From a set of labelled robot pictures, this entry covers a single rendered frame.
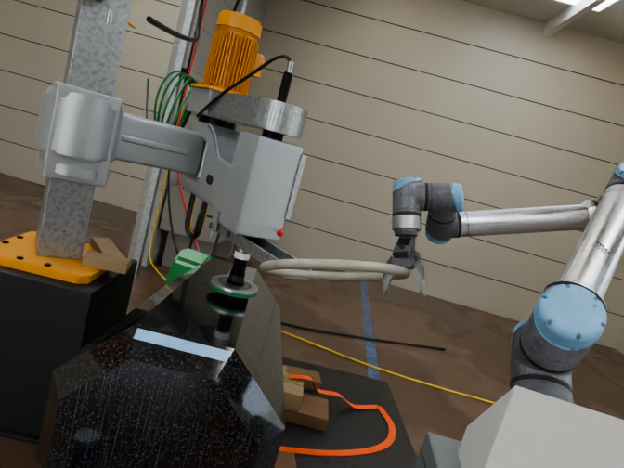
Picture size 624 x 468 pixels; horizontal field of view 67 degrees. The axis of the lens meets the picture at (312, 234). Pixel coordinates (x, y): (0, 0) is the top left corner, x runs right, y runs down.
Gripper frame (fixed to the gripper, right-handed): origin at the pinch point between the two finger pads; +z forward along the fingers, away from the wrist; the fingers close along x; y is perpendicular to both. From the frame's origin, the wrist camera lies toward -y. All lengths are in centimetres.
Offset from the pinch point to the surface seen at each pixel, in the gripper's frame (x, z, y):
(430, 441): -7.8, 42.3, 3.6
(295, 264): 25.2, -7.0, -24.3
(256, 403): 51, 39, 3
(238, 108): 80, -80, 20
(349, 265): 10.2, -7.2, -20.7
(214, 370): 60, 27, -10
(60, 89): 142, -80, -19
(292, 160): 55, -56, 26
